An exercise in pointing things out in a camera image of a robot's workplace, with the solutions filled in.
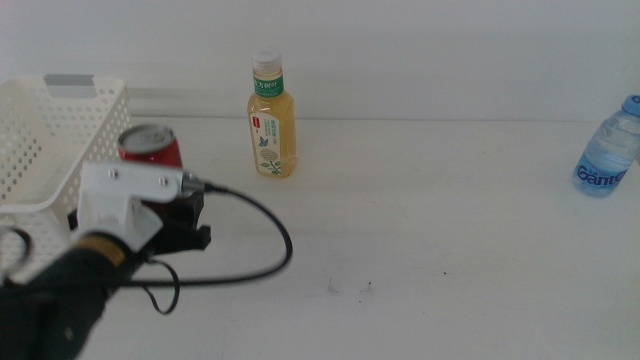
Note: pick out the clear water bottle blue cap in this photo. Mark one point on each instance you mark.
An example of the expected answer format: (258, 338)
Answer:
(607, 155)

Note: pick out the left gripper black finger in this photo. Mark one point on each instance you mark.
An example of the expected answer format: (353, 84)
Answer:
(187, 210)
(73, 220)

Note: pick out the red cola can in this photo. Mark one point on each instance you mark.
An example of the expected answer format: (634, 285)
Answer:
(150, 145)

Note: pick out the white perforated plastic basket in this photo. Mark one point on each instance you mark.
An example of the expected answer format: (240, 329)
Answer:
(35, 130)

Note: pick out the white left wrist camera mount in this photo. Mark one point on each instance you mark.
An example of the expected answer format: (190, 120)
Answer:
(115, 200)

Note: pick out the yellow tea bottle white cap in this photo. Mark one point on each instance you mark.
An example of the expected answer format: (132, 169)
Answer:
(272, 125)

